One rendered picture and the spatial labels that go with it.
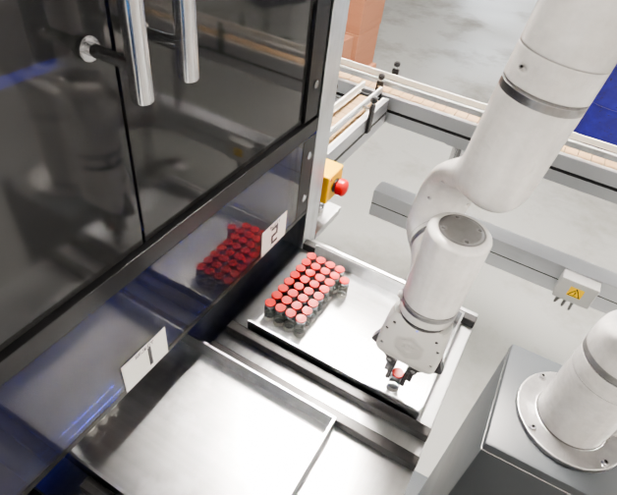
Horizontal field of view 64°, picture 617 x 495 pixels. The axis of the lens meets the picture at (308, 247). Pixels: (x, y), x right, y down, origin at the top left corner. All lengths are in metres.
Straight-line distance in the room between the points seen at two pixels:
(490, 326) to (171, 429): 1.74
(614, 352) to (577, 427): 0.18
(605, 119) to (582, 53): 3.53
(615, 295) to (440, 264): 1.35
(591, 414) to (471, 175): 0.50
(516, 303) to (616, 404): 1.63
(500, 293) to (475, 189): 1.96
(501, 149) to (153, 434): 0.65
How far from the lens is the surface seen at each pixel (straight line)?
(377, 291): 1.07
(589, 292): 1.89
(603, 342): 0.86
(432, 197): 0.71
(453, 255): 0.63
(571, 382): 0.93
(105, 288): 0.62
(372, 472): 0.85
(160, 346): 0.78
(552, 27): 0.52
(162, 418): 0.87
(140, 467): 0.84
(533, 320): 2.48
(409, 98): 1.76
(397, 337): 0.78
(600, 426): 0.96
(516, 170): 0.57
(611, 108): 4.02
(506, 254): 1.91
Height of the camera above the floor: 1.64
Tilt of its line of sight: 42 degrees down
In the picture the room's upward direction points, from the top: 8 degrees clockwise
